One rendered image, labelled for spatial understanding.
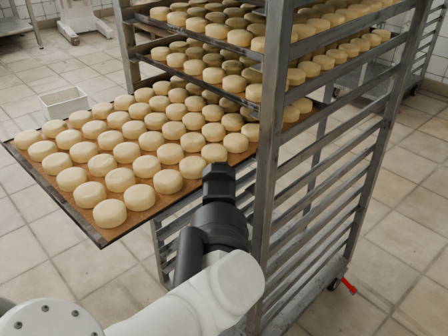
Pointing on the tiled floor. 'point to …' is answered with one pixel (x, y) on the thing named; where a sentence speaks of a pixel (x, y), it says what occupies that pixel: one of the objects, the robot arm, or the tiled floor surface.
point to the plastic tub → (63, 103)
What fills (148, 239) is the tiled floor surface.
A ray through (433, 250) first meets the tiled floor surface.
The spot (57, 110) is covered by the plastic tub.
